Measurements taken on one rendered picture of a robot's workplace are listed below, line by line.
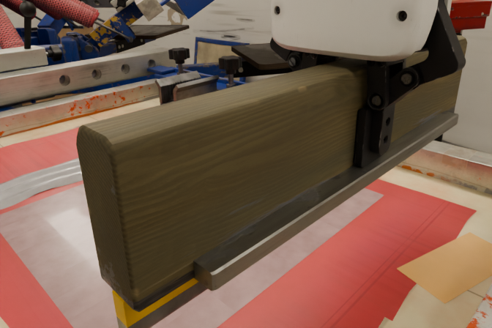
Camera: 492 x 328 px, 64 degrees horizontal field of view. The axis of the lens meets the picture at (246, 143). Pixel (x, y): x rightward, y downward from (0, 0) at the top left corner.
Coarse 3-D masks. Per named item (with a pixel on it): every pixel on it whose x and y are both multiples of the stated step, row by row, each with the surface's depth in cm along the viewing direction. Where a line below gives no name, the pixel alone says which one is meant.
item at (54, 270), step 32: (0, 160) 59; (32, 160) 59; (64, 160) 59; (64, 192) 50; (0, 224) 44; (32, 224) 43; (64, 224) 43; (0, 256) 38; (32, 256) 38; (64, 256) 38; (96, 256) 38; (0, 288) 34; (32, 288) 34; (64, 288) 34; (96, 288) 34; (224, 288) 34; (256, 288) 34; (288, 288) 33; (320, 288) 33; (32, 320) 31; (64, 320) 31; (96, 320) 31; (192, 320) 31; (224, 320) 30; (256, 320) 30; (288, 320) 30; (320, 320) 30; (352, 320) 30
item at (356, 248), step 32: (384, 192) 48; (416, 192) 48; (320, 224) 42; (352, 224) 42; (384, 224) 42; (416, 224) 42; (448, 224) 41; (288, 256) 37; (320, 256) 37; (352, 256) 37; (384, 256) 37; (416, 256) 37; (352, 288) 33; (384, 288) 33
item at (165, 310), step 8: (192, 288) 20; (200, 288) 20; (176, 296) 19; (184, 296) 19; (192, 296) 20; (168, 304) 19; (176, 304) 19; (184, 304) 20; (152, 312) 18; (160, 312) 18; (168, 312) 19; (144, 320) 18; (152, 320) 18; (160, 320) 19
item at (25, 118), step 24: (72, 96) 79; (96, 96) 78; (120, 96) 82; (144, 96) 86; (0, 120) 67; (24, 120) 70; (48, 120) 73; (432, 144) 52; (408, 168) 53; (432, 168) 51; (456, 168) 49; (480, 168) 47; (480, 312) 26
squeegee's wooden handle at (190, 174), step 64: (320, 64) 25; (128, 128) 14; (192, 128) 16; (256, 128) 18; (320, 128) 22; (128, 192) 14; (192, 192) 16; (256, 192) 20; (128, 256) 15; (192, 256) 17
